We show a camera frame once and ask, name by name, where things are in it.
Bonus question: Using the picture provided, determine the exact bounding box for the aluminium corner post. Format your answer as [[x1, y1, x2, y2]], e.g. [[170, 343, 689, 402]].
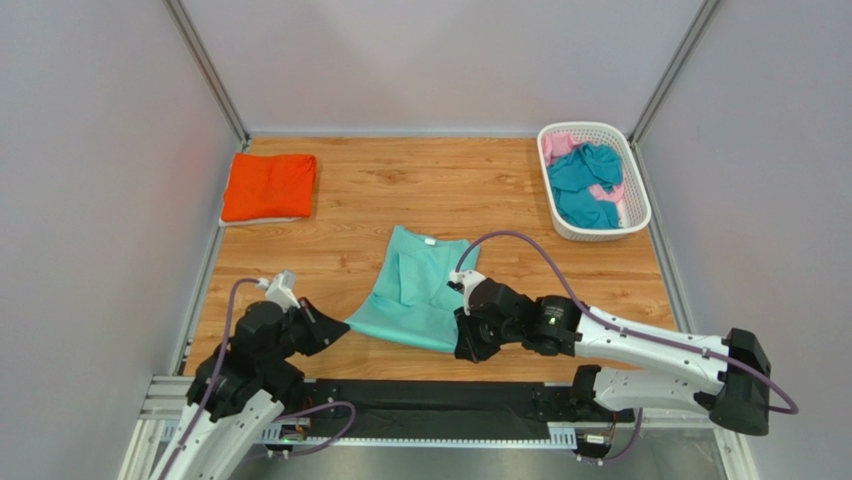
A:
[[162, 0, 251, 151], [629, 0, 723, 146]]

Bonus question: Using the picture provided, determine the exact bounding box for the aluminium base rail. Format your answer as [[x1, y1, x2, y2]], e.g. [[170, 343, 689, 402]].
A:
[[138, 374, 742, 449]]

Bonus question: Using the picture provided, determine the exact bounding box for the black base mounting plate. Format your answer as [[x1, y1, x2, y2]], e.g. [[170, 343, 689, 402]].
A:
[[240, 377, 635, 441]]

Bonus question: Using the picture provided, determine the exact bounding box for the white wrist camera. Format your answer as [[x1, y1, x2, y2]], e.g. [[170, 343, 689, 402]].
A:
[[447, 270, 486, 315], [255, 270, 301, 312]]

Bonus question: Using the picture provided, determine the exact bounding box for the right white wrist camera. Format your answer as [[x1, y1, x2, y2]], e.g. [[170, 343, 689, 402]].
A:
[[447, 270, 486, 315]]

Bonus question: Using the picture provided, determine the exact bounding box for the mint green t-shirt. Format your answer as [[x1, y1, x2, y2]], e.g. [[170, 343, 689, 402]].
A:
[[345, 225, 480, 354]]

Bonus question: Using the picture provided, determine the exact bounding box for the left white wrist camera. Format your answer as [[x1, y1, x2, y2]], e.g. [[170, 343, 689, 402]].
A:
[[255, 270, 301, 312]]

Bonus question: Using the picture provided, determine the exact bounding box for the pink t-shirt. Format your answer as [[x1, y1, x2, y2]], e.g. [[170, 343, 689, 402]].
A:
[[541, 132, 625, 203]]

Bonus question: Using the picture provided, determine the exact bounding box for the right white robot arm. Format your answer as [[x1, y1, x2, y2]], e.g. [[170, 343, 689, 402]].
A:
[[448, 270, 772, 436]]

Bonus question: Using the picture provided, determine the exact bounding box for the right aluminium corner post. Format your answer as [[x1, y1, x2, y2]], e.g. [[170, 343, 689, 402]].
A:
[[629, 0, 723, 146]]

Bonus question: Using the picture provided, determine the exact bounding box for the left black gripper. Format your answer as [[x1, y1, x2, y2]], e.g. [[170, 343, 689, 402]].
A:
[[260, 295, 351, 369]]

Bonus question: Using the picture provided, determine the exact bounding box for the left aluminium corner post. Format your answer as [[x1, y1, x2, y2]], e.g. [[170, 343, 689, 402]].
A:
[[162, 0, 251, 151]]

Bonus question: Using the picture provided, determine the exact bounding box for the white plastic laundry basket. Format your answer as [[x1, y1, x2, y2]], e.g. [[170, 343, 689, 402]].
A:
[[537, 121, 652, 242]]

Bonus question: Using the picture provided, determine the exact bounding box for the folded orange t-shirt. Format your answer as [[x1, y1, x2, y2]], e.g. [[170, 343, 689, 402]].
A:
[[223, 153, 318, 219]]

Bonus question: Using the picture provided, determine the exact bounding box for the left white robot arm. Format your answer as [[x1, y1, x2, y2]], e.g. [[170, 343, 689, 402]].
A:
[[151, 298, 356, 479]]

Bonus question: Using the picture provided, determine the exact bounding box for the teal blue t-shirt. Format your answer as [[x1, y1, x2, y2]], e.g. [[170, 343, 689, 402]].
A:
[[546, 143, 624, 230]]

